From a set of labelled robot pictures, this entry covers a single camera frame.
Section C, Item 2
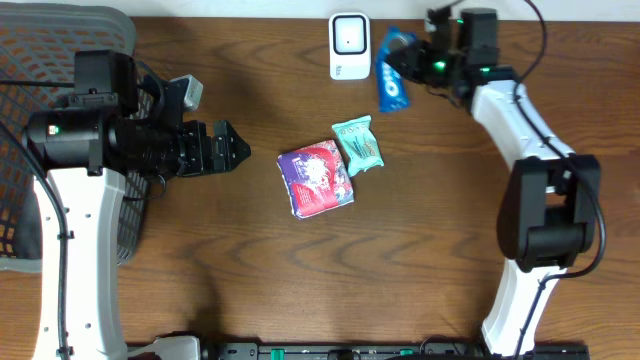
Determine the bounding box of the blue Oreo cookie pack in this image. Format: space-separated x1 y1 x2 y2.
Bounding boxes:
375 26 416 113

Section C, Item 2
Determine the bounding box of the red purple tissue pack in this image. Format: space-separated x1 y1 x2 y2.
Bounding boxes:
277 140 354 219

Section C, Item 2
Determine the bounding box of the teal snack packet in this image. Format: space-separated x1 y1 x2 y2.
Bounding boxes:
332 115 384 177

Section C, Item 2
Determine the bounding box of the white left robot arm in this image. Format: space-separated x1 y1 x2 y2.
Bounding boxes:
23 50 251 359

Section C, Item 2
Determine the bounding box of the grey plastic mesh basket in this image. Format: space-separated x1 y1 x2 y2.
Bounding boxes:
1 2 136 273

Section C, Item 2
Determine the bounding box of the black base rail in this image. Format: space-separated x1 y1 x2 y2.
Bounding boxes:
128 340 591 360

